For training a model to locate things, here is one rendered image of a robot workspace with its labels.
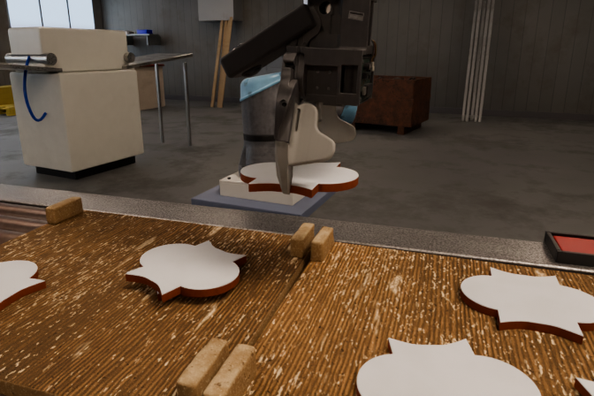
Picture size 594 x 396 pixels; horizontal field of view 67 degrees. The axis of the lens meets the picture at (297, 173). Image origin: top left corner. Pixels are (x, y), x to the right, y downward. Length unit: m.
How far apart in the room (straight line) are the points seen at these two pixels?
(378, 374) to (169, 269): 0.26
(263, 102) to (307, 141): 0.55
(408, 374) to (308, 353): 0.09
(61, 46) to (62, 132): 0.77
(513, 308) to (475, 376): 0.12
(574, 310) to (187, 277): 0.39
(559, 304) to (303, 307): 0.26
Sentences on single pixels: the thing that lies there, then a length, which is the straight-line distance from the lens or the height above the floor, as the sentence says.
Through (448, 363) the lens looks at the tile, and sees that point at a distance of 0.42.
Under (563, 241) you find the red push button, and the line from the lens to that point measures 0.75.
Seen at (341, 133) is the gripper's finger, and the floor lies 1.10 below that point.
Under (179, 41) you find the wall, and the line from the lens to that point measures 11.56.
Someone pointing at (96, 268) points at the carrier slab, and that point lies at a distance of 0.61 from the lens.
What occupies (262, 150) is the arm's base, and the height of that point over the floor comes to 0.98.
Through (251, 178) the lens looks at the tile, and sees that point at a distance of 0.49.
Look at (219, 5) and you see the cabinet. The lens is 10.47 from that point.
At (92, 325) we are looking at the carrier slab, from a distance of 0.50.
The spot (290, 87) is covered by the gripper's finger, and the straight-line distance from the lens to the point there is 0.44.
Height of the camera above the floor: 1.19
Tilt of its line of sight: 15 degrees down
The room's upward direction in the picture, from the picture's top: straight up
